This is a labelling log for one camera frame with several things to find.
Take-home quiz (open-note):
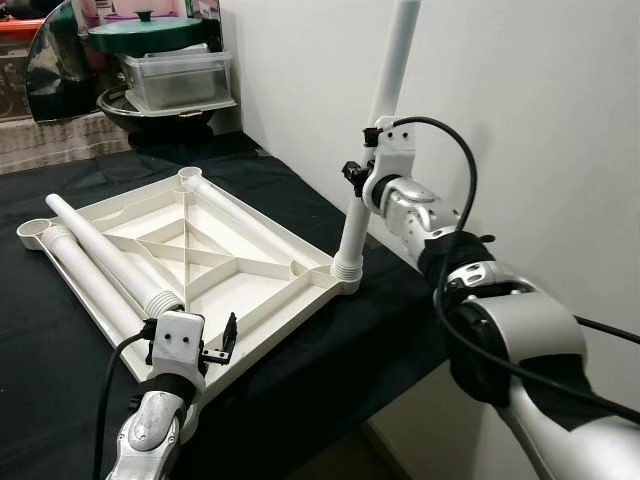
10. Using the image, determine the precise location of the white plastic table top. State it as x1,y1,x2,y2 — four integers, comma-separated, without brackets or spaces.
15,165,363,386

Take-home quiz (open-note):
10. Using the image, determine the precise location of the black table cloth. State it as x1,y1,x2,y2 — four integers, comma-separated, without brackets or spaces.
0,130,451,480

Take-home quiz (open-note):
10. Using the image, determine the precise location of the clear plastic container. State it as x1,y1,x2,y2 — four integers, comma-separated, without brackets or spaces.
120,50,236,113

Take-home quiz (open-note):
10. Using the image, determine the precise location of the black wok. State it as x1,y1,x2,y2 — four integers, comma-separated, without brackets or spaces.
97,85,241,141

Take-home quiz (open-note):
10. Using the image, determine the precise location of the green pot lid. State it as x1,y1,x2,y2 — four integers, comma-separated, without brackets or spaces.
88,10,206,56

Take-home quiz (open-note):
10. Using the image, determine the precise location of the patterned cloth covered bench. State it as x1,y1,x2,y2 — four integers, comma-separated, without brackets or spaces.
0,115,131,176

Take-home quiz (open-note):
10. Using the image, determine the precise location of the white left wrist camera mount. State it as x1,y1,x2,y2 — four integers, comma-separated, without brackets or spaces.
148,310,209,386

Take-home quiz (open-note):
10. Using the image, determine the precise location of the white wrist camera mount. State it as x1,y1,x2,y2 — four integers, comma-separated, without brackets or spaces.
148,310,209,386
362,115,419,216

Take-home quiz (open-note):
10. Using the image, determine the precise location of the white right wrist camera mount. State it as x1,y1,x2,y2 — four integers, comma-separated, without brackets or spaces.
362,115,419,216

